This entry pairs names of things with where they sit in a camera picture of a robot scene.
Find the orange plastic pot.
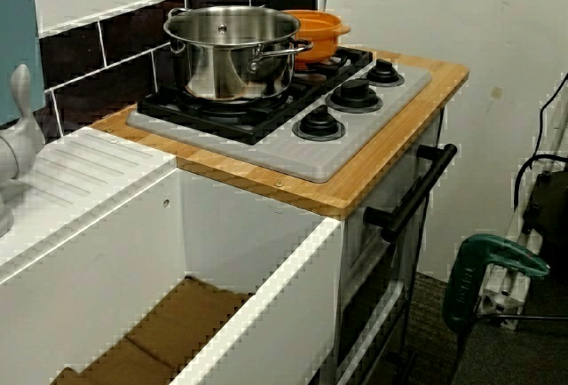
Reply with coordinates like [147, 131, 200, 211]
[281, 9, 351, 71]

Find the grey stove plate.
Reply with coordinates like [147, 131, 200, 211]
[126, 59, 434, 184]

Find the black stove knob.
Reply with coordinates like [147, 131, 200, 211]
[366, 59, 406, 89]
[291, 105, 347, 142]
[325, 78, 384, 114]

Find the black stove grate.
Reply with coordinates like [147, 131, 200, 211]
[137, 45, 375, 146]

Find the stainless steel pot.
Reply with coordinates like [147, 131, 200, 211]
[162, 5, 314, 103]

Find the wooden countertop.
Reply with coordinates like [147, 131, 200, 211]
[91, 50, 470, 221]

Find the white oven front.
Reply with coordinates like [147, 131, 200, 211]
[335, 105, 449, 385]

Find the brown cardboard sheet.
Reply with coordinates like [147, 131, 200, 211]
[51, 276, 256, 385]

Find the white sink basin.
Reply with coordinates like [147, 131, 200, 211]
[0, 130, 347, 385]

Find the white pole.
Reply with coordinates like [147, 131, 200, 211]
[499, 105, 568, 291]

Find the grey faucet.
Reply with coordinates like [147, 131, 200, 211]
[0, 63, 47, 238]

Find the black box device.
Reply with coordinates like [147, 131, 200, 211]
[522, 170, 568, 253]

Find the teal cabinet box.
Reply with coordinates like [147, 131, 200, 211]
[0, 0, 45, 127]

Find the black oven door handle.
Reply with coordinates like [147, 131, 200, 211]
[363, 143, 458, 243]

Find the aluminium bracket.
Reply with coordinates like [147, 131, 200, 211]
[481, 285, 532, 331]

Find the black wall cable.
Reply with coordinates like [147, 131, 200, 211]
[513, 72, 568, 208]

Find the black drill cable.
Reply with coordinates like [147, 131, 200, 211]
[452, 311, 568, 385]

